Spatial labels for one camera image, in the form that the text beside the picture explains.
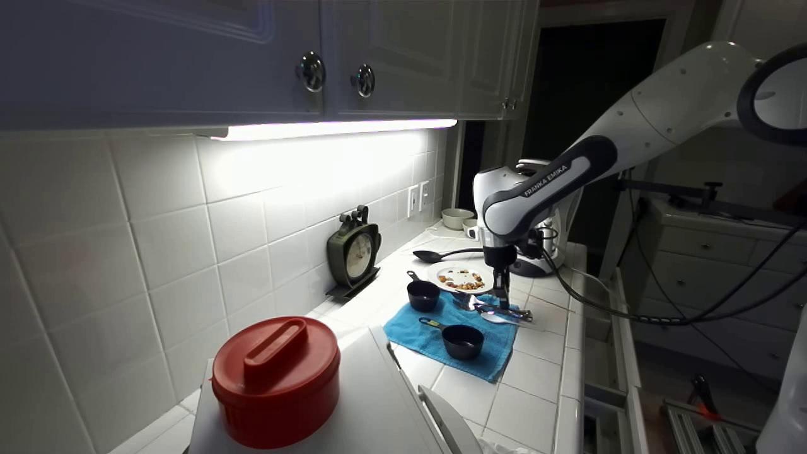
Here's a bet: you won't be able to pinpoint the white wall outlet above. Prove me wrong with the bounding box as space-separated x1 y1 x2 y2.
402 178 430 221

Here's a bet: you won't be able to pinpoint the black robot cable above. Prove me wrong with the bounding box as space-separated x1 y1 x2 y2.
541 191 807 327

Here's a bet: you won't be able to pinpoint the white plate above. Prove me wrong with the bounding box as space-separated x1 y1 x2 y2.
426 259 500 297

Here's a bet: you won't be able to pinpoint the under-cabinet light strip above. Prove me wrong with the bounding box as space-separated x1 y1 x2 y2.
203 117 460 143

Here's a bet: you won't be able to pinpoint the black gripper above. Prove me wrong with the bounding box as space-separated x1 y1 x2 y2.
484 239 520 307

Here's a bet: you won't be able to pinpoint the open white drawer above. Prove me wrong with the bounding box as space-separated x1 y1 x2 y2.
577 267 650 454

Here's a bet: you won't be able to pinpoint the silver metal fork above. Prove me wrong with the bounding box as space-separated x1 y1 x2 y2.
464 301 520 322
484 301 535 326

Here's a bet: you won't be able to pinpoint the dark analog kitchen clock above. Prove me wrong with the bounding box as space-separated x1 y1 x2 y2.
324 205 385 305

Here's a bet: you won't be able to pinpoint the blue cloth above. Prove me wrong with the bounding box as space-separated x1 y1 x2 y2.
382 287 524 385

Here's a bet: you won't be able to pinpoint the small black pot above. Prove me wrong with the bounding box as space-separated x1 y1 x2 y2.
402 267 444 315
419 315 487 363

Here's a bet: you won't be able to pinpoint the red handled tool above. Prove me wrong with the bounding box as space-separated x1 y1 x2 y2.
689 374 720 424

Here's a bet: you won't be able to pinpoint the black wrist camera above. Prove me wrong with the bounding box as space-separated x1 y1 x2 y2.
515 226 556 263

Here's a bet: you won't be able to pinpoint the white drawer chest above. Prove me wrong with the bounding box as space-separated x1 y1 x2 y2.
632 197 807 381

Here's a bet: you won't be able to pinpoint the brown food pieces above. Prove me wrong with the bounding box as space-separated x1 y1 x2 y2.
435 267 488 292

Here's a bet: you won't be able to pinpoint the white bowl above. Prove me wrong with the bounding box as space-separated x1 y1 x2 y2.
439 207 477 231

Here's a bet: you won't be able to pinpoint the black plastic ladle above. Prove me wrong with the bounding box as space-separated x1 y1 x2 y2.
411 244 488 265

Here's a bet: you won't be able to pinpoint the red lidded container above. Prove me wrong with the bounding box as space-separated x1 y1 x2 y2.
210 313 343 452

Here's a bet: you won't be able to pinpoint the white upper cabinets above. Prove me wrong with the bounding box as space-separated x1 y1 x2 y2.
0 0 540 134

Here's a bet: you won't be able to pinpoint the round metal cabinet knob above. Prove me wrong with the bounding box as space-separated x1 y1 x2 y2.
351 60 377 100
298 47 327 96

